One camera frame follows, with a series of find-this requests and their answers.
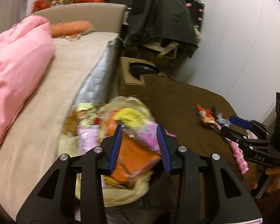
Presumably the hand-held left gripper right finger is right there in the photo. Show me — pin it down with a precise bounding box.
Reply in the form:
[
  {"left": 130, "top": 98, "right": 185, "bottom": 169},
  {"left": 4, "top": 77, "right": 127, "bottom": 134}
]
[{"left": 156, "top": 124, "right": 263, "bottom": 224}]

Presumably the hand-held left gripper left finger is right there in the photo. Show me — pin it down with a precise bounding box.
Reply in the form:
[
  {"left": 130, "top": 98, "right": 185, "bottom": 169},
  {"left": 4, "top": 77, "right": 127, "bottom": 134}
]
[{"left": 15, "top": 124, "right": 124, "bottom": 224}]

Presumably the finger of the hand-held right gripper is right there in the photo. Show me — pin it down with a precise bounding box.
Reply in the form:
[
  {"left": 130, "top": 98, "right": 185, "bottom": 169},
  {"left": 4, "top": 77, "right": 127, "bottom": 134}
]
[
  {"left": 220, "top": 125, "right": 251, "bottom": 145},
  {"left": 229, "top": 115, "right": 271, "bottom": 134}
]

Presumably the light pink wrapper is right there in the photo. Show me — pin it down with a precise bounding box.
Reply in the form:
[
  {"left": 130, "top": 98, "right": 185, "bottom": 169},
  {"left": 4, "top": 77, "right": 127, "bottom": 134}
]
[{"left": 131, "top": 121, "right": 178, "bottom": 155}]

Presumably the orange snack packet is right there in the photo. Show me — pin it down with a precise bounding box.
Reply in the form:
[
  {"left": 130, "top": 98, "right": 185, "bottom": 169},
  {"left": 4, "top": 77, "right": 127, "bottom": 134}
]
[{"left": 107, "top": 115, "right": 162, "bottom": 187}]

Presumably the pink spotted packet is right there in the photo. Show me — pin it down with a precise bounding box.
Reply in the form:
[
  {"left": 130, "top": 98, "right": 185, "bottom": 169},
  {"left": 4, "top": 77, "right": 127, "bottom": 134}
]
[{"left": 223, "top": 131, "right": 249, "bottom": 176}]

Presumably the pink printed packet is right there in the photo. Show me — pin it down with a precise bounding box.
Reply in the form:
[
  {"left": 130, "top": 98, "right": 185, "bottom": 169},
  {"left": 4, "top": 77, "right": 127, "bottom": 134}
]
[{"left": 77, "top": 125, "right": 101, "bottom": 155}]

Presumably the yellow snack packet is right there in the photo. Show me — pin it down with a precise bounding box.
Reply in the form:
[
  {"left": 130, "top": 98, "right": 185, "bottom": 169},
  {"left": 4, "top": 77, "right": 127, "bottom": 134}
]
[{"left": 114, "top": 107, "right": 150, "bottom": 131}]

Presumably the yellow plastic bag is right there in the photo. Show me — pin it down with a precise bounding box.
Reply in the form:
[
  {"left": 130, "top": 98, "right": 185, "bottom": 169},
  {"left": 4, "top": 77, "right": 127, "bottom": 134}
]
[{"left": 60, "top": 96, "right": 164, "bottom": 206}]

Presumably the person's right hand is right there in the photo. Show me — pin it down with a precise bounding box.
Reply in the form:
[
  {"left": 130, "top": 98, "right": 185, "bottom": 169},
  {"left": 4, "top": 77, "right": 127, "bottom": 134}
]
[{"left": 249, "top": 166, "right": 280, "bottom": 194}]

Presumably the dark small wrapper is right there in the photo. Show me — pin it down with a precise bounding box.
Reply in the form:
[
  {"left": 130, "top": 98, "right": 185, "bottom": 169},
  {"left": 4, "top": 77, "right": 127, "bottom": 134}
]
[{"left": 211, "top": 107, "right": 231, "bottom": 126}]

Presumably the red yellow snack wrapper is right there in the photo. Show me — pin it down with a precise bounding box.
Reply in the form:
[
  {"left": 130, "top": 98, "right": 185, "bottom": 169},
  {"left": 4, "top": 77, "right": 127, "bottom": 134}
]
[{"left": 196, "top": 104, "right": 219, "bottom": 128}]

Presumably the brown blanket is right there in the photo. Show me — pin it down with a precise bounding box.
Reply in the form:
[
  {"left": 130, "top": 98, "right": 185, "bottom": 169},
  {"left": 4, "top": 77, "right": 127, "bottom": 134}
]
[{"left": 142, "top": 74, "right": 257, "bottom": 224}]

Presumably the cardboard box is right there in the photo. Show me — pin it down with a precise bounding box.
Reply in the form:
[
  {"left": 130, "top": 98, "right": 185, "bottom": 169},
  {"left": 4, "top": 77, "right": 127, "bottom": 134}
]
[{"left": 118, "top": 56, "right": 159, "bottom": 99}]

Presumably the white quilted mattress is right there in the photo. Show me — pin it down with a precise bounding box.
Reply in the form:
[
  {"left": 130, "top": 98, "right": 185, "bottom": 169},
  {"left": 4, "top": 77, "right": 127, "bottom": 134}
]
[{"left": 73, "top": 37, "right": 120, "bottom": 109}]

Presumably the black oval object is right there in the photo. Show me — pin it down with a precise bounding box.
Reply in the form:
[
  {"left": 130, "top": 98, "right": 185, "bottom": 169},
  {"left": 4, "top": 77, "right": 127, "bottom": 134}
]
[{"left": 128, "top": 62, "right": 159, "bottom": 77}]

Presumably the bed with beige cover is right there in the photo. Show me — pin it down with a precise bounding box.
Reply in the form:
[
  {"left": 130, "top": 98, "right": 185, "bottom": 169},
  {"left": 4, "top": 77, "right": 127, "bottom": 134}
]
[{"left": 0, "top": 31, "right": 120, "bottom": 220}]

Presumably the black pink dotted bag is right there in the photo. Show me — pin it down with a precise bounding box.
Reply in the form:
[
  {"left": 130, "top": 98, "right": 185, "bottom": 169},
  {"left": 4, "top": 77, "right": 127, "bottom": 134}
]
[{"left": 184, "top": 0, "right": 205, "bottom": 29}]

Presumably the pink duvet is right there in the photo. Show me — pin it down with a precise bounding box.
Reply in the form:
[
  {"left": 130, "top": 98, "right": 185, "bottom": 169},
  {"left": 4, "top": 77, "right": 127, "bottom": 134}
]
[{"left": 0, "top": 15, "right": 56, "bottom": 162}]

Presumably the black cloth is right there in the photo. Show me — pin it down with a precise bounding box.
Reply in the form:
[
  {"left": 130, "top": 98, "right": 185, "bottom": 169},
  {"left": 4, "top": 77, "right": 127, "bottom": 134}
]
[{"left": 127, "top": 0, "right": 199, "bottom": 59}]

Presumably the orange pillow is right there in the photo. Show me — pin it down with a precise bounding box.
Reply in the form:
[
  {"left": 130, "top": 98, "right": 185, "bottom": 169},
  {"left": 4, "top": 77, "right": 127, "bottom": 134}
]
[{"left": 49, "top": 20, "right": 94, "bottom": 38}]

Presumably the beige headboard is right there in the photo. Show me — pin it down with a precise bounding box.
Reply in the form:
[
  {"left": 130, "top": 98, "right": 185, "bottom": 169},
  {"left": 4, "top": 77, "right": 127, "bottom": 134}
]
[{"left": 31, "top": 3, "right": 128, "bottom": 35}]

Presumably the red fluffy item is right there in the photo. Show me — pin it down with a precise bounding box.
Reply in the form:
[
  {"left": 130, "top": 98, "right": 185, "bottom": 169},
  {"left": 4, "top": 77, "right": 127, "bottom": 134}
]
[{"left": 32, "top": 0, "right": 52, "bottom": 13}]

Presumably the wooden folding frame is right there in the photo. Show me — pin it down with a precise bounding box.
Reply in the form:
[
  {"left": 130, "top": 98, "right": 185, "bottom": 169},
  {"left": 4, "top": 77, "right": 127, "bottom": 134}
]
[{"left": 137, "top": 38, "right": 181, "bottom": 60}]

